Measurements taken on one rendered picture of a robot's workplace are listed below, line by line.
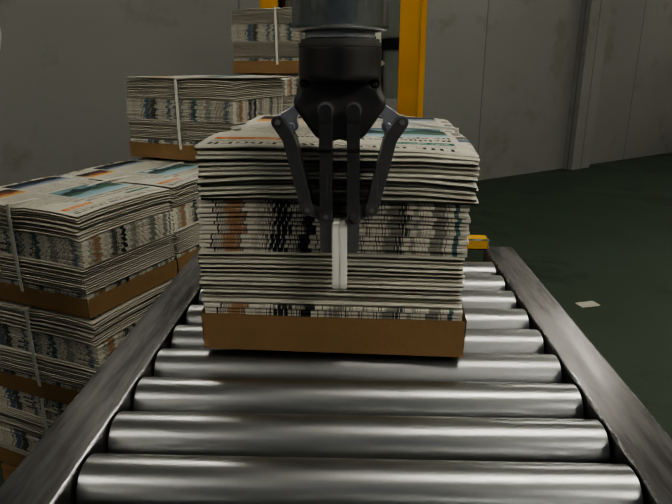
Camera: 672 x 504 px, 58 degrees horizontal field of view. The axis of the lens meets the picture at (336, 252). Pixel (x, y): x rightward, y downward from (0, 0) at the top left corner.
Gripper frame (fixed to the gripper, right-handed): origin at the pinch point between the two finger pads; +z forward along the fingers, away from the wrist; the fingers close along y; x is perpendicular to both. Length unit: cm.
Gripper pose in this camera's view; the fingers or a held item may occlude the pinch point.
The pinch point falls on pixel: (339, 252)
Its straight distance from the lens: 60.4
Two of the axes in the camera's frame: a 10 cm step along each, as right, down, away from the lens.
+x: -0.3, 3.0, -9.5
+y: -10.0, -0.1, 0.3
